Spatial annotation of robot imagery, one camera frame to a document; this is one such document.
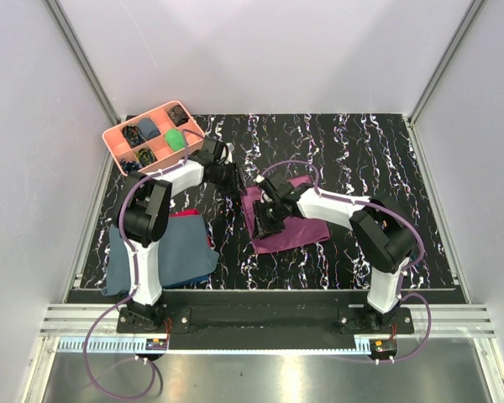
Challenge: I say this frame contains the grey-blue folded cloth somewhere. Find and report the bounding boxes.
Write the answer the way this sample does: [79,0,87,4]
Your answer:
[102,216,219,296]

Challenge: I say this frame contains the blue-black patterned rolled cloth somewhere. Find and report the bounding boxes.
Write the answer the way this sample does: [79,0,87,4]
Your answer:
[119,159,142,175]

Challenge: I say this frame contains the yellow-black patterned rolled cloth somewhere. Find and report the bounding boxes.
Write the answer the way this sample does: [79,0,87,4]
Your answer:
[136,147,156,167]

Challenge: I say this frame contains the blue rolled cloth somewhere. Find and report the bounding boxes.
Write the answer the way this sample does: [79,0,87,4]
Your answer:
[137,118,160,141]

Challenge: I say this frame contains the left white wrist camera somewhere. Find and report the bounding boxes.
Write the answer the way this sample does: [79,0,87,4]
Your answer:
[222,143,234,164]

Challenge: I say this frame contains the black patterned rolled cloth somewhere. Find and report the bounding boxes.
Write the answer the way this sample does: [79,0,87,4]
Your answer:
[122,124,142,148]

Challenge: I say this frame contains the red folded cloth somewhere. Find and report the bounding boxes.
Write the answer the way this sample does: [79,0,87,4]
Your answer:
[170,208,214,249]

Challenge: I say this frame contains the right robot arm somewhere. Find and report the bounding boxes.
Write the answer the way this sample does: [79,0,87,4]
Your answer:
[253,174,417,333]

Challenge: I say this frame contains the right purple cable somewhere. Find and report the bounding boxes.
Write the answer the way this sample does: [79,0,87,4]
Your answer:
[260,161,433,364]

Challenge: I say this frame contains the dark patterned rolled cloth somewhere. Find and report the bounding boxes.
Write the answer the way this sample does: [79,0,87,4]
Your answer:
[168,104,189,127]

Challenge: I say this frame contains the pink divided organizer tray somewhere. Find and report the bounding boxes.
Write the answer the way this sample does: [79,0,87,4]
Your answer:
[102,101,205,174]

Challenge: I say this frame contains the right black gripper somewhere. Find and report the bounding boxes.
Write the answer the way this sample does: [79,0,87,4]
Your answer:
[251,199,286,241]

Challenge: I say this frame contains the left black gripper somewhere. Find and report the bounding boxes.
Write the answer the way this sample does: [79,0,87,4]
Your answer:
[212,160,247,197]

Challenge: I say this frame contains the green rolled cloth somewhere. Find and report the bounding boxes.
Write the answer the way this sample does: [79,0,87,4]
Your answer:
[164,128,186,152]

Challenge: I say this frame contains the purple satin napkin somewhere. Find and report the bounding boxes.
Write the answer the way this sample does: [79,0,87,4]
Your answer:
[242,175,330,254]

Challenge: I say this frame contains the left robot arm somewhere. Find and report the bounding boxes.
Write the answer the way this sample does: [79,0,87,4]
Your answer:
[113,139,246,332]

